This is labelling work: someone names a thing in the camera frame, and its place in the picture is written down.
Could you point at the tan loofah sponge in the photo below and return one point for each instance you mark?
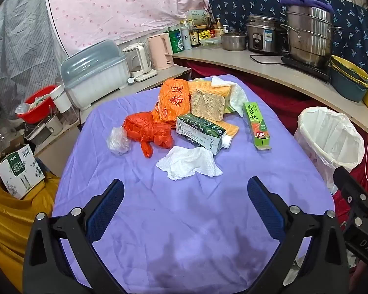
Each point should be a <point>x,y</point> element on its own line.
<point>208,104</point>

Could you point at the yellow cloth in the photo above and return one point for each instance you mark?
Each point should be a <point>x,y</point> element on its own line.
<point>9,220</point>

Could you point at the white seasoning bottle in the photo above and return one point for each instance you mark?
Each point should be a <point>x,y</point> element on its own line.
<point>185,38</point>

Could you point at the green tin can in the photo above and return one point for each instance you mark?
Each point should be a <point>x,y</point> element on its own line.
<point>175,41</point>

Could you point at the bin with white liner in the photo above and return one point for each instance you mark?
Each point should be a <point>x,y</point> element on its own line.
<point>328,134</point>

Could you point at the black induction cooker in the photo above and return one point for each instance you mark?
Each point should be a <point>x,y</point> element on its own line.
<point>306,69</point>

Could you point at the small white plug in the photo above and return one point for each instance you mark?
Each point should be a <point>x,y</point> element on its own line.
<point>131,81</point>

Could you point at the blue printed cloth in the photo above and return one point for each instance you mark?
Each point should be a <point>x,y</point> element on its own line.
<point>239,6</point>

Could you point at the dark sauce bottle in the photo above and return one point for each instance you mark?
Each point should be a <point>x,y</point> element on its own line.
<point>194,36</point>

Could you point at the embossed white paper towel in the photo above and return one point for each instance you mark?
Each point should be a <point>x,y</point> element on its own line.
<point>239,96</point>

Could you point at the tall dark condiment bottle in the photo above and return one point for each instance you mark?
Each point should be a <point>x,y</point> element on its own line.
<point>210,26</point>

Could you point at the small steel pot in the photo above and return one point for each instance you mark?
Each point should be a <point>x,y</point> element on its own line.
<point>233,41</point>

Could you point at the clear plastic bag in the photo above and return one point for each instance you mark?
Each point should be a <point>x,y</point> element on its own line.
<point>118,142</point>

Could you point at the green milk carton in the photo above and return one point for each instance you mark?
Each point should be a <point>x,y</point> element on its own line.
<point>199,131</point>

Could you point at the steel rice cooker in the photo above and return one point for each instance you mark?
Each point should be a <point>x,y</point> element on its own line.
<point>263,36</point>

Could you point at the stack of yellow-rimmed bowls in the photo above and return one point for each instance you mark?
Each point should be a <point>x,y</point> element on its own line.
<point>348,82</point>

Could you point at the white glass electric kettle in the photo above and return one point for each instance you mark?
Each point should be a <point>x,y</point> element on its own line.
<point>141,58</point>

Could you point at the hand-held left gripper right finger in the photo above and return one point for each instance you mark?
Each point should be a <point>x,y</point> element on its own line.
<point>265,208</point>

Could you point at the wooden side table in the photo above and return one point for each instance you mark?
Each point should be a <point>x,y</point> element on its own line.
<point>168,75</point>

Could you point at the dish rack with grey cover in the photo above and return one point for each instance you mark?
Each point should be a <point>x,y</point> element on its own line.
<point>92,73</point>

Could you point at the red plastic basin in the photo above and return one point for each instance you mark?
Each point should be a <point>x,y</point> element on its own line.
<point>36,115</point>

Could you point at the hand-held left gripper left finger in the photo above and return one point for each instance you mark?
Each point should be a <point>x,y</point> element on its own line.
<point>105,208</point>

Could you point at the small grey kitchen appliance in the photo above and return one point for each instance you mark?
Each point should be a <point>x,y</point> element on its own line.
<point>53,125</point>

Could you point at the orange foam net sleeve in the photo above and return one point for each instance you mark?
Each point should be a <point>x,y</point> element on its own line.
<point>230,128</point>
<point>202,85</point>

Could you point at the purple cloth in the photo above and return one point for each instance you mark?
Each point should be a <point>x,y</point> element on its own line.
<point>306,1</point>

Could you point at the curved wooden shelf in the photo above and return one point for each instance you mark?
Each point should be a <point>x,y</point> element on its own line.
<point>233,61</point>

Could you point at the smooth white tissue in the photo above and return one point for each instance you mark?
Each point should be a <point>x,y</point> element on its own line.
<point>220,81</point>

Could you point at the pink electric kettle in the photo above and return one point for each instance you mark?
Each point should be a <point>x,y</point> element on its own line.
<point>159,50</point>

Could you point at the large steel steamer pot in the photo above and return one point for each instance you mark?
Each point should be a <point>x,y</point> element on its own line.
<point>309,36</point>

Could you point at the orange printed plastic bag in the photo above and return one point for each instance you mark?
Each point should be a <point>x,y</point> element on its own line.
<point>171,98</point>

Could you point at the brown condiment bottle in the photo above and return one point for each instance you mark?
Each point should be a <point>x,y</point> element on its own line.
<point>218,28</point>

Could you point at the purple tablecloth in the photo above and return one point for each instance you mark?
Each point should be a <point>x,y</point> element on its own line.
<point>171,220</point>

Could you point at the long green cardboard box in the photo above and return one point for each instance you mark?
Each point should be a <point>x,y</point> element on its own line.
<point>257,125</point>

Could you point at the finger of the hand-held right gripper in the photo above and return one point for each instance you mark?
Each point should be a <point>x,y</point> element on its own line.
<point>348,183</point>
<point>363,239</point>

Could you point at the white green cardboard box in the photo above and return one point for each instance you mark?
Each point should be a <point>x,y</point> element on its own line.
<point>18,168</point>

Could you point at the red-orange plastic bag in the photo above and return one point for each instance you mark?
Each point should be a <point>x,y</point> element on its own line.
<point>147,131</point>

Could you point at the clear food container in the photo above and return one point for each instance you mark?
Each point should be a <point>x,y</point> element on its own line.
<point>211,43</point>

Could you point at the white lidded clear jar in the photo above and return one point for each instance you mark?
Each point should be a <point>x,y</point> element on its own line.
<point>61,98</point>

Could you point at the grey patterned cloth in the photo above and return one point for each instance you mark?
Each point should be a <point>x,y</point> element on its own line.
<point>18,52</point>

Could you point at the pink dotted sheet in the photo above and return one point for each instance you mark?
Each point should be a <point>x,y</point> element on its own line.
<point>116,6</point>

